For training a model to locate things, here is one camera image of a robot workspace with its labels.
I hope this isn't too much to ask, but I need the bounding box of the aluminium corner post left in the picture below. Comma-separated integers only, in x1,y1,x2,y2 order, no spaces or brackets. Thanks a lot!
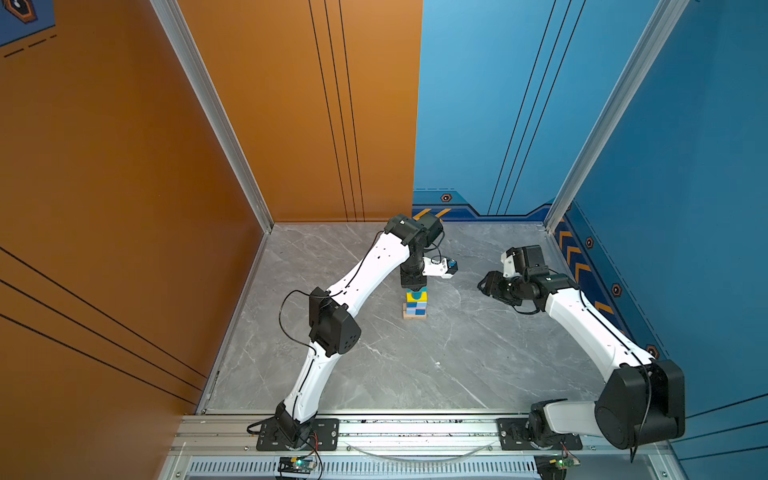
150,0,274,234

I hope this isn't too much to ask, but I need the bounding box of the aluminium corner post right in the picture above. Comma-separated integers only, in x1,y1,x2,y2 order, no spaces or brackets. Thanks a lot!
543,0,689,234

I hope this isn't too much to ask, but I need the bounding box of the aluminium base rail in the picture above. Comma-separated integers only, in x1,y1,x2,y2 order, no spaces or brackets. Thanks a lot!
159,410,686,479

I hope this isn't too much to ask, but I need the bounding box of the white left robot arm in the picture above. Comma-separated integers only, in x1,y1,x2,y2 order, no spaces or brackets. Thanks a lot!
274,213,457,448

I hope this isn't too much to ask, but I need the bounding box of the circuit board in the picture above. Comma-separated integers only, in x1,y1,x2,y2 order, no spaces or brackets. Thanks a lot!
277,456,319,478
549,454,581,470

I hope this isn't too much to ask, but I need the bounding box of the aluminium corner post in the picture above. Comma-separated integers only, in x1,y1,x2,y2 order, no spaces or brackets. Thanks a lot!
543,0,689,234
150,0,274,234

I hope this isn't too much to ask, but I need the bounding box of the left circuit board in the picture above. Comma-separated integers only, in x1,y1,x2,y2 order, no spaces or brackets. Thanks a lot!
277,456,319,478

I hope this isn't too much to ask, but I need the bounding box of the teal wood block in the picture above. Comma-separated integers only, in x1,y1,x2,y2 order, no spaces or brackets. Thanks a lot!
406,288,427,301

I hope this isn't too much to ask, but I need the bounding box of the natural wood block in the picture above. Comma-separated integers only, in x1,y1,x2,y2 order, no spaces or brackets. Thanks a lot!
403,304,427,320

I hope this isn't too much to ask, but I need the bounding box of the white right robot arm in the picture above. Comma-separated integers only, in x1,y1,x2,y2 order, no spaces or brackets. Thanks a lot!
477,271,686,450

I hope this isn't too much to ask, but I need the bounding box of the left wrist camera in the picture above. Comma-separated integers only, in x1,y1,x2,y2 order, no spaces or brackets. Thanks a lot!
422,257,458,279

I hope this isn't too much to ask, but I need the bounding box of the right circuit board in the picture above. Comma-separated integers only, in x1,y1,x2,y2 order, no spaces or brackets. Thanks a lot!
549,454,581,470

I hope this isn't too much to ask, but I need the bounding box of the yellow wood block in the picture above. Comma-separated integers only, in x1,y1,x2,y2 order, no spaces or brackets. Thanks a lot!
406,288,428,304

